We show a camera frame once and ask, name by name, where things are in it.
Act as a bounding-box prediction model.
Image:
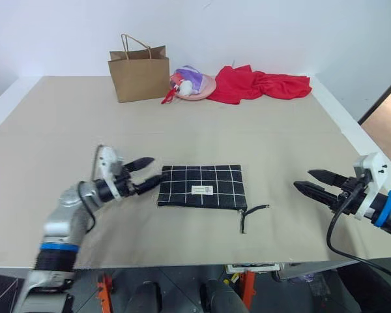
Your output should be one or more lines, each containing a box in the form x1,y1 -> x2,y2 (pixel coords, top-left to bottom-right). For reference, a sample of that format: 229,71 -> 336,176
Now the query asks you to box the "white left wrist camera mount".
96,145 -> 125,200

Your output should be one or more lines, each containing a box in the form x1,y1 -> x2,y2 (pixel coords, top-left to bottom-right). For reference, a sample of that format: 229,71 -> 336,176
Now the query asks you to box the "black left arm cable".
78,145 -> 102,233

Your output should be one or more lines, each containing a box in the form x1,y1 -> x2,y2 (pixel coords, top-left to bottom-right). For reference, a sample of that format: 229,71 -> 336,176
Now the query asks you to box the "pink plate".
171,74 -> 218,101

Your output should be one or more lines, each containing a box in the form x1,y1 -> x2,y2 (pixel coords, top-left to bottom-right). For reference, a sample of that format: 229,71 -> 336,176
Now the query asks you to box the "purple white cloth bundle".
176,65 -> 205,94

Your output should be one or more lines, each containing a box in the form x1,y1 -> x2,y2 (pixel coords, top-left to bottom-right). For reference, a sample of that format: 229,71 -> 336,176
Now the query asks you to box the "black gridded mat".
0,273 -> 25,313

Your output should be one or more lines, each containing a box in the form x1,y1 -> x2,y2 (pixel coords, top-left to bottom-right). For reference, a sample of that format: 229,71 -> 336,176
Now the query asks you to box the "white bracket under table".
225,261 -> 282,274

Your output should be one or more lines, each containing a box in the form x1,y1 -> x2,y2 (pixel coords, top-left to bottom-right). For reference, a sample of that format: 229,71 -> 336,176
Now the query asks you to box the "brown door panel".
358,70 -> 391,157

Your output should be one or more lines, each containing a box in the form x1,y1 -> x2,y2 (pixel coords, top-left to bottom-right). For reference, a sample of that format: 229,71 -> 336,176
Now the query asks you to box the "red ribbon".
160,87 -> 179,106

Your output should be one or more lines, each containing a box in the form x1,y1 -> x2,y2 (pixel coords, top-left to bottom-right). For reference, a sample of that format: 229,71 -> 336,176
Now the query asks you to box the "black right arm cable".
326,184 -> 391,278

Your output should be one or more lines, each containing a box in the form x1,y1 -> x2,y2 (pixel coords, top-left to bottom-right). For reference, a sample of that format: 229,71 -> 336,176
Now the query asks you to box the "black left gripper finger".
135,174 -> 166,196
123,156 -> 156,173

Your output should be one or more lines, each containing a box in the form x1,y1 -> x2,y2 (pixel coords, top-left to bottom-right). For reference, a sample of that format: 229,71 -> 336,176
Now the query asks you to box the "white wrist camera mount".
96,145 -> 125,200
352,151 -> 390,222

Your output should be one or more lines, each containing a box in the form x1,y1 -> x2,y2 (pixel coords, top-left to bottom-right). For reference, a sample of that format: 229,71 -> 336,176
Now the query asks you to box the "black grid-pattern zipper pouch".
157,164 -> 270,235

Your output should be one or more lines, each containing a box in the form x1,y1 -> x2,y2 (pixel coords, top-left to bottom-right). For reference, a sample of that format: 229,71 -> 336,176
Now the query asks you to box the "orange clamp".
239,269 -> 257,313
96,273 -> 114,313

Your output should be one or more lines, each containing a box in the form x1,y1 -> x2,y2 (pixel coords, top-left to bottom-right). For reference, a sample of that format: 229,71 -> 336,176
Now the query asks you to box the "dark rounded shape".
135,280 -> 162,313
200,278 -> 249,313

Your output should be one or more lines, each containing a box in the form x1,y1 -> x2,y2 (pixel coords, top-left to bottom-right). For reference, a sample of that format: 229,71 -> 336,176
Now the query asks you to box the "brown paper bag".
107,33 -> 171,104

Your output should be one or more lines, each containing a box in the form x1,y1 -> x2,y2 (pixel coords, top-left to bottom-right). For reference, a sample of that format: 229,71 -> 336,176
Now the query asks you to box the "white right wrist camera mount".
352,151 -> 390,222

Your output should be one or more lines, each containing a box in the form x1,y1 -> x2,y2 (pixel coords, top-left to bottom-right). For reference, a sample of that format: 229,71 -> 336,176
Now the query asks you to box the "beige paper table cover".
0,75 -> 391,270

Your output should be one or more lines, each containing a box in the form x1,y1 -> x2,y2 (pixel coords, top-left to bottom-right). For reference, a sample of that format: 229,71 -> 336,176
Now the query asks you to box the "red small packet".
169,73 -> 185,89

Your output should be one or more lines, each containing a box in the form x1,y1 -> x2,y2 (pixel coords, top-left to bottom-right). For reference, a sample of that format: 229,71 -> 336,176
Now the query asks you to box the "white round object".
179,80 -> 194,97

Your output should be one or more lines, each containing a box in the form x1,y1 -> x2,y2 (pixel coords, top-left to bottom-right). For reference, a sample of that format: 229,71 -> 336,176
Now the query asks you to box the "red cloth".
208,65 -> 313,106

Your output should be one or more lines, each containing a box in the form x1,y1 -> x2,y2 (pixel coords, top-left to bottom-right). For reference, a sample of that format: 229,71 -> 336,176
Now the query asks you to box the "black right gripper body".
337,175 -> 369,216

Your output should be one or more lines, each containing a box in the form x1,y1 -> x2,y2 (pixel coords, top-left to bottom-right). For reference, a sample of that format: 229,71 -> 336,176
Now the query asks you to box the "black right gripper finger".
293,181 -> 341,209
308,168 -> 348,188

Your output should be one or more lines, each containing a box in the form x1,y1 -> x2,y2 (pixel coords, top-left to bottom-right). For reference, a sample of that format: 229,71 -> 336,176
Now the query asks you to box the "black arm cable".
78,145 -> 102,233
326,184 -> 391,278

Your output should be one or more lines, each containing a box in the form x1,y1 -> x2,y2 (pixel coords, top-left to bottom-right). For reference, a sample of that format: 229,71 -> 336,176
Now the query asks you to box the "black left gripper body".
112,164 -> 141,198

